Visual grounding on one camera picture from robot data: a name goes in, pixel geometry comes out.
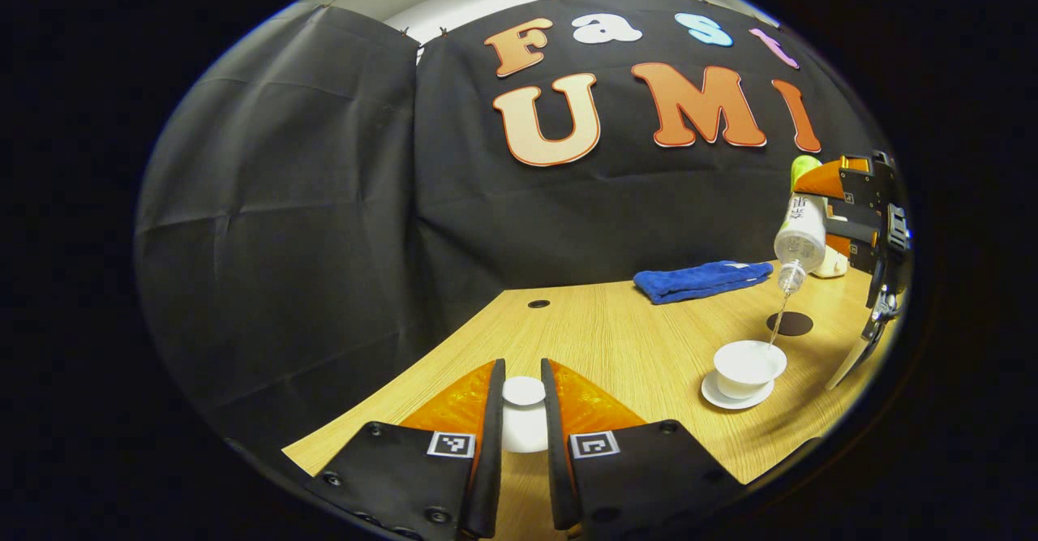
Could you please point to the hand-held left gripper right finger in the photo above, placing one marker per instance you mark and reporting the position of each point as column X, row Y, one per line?
column 554, row 460

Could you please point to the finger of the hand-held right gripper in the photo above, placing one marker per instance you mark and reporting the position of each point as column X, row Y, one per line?
column 827, row 180
column 855, row 229

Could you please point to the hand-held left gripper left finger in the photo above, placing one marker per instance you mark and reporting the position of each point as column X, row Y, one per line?
column 489, row 460

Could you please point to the white teacup lid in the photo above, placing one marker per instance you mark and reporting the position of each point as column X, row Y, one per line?
column 524, row 415

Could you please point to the clear water bottle green label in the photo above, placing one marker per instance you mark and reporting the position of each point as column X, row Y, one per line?
column 801, row 233

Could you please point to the dark round coaster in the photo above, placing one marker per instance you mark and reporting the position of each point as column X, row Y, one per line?
column 795, row 326

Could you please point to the white teacup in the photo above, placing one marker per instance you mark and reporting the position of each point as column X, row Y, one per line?
column 746, row 367

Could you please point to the white toaster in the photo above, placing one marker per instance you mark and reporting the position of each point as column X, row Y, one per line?
column 831, row 265

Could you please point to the blue towel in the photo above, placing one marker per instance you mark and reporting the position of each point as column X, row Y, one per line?
column 697, row 281

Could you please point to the white saucer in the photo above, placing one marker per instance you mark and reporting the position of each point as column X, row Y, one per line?
column 722, row 399

